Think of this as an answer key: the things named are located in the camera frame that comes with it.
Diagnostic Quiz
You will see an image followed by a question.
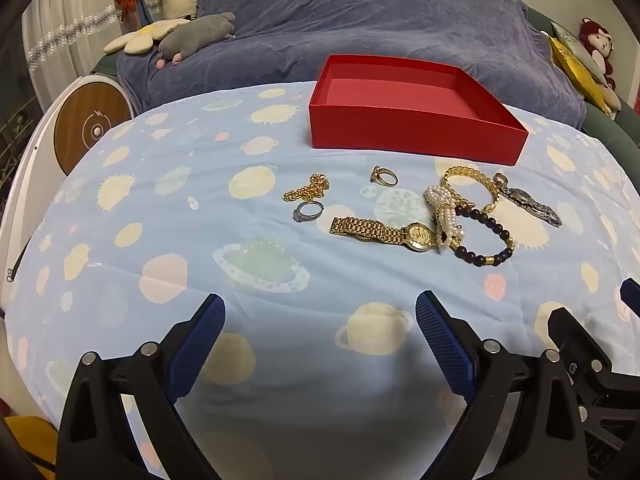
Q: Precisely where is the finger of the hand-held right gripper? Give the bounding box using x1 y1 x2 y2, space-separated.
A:
619 279 640 317
546 305 623 378

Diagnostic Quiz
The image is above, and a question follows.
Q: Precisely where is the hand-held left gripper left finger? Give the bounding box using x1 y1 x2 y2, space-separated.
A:
56 293 226 480

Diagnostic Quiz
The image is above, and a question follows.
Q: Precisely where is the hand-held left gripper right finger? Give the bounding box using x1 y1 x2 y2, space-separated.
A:
415 290 592 480

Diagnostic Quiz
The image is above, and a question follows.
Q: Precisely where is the white pearl bracelet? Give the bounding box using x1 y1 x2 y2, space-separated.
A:
424 184 467 253

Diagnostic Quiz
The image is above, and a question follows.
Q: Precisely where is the dark bead bracelet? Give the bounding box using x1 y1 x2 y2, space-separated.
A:
452 205 516 267

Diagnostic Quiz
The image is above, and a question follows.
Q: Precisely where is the gold wrist watch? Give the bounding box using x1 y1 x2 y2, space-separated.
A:
330 216 437 254

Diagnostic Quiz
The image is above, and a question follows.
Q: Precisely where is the silver wrist watch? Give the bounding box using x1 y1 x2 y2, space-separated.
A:
494 172 563 228

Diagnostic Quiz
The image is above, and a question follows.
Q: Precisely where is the silver ring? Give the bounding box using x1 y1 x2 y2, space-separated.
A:
293 200 326 223

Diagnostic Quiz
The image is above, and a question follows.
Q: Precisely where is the gold mesh bracelet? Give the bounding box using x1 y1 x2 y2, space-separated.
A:
442 166 502 216

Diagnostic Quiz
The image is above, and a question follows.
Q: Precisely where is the gold ring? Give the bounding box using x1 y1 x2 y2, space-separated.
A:
370 165 399 187

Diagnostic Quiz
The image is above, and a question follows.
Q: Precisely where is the gold chain necklace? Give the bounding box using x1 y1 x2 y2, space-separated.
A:
282 173 332 203

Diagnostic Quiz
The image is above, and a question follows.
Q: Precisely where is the red cardboard box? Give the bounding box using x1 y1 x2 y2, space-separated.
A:
308 54 530 167

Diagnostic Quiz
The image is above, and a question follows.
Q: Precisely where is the green sofa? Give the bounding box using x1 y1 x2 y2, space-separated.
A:
525 5 640 161

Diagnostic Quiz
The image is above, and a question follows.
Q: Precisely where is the mustard yellow cloth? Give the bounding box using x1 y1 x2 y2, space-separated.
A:
5 415 58 480

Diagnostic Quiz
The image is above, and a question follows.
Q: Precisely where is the cream plush cushion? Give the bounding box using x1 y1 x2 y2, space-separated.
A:
595 85 623 112

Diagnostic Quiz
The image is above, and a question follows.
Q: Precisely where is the yellow cushion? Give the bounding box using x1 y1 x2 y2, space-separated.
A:
549 35 613 116

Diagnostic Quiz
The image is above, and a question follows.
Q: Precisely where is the white round wood-faced appliance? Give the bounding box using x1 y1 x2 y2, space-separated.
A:
0 72 136 311

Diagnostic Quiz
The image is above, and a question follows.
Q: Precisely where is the red monkey plush toy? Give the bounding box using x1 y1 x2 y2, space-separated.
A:
579 17 617 91

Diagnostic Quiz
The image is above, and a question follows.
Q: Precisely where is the grey patterned cushion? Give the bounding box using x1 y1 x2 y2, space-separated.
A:
550 21 608 86

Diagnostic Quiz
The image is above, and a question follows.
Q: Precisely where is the grey plush animal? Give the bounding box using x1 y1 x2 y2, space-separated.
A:
156 12 237 68

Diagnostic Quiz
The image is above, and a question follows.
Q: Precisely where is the cream flower-shaped cushion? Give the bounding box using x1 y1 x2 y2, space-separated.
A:
103 17 193 55

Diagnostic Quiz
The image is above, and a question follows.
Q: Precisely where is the blue curtain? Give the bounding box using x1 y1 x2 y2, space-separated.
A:
132 0 166 26

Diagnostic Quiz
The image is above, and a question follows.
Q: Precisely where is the silver tinsel garland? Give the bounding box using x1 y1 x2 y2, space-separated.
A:
25 2 121 71

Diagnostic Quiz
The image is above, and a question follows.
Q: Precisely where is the blue velvet sofa cover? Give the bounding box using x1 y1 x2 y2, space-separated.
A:
117 0 586 128

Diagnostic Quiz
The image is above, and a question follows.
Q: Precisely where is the white sheer curtain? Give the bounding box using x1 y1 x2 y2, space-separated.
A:
20 0 151 106

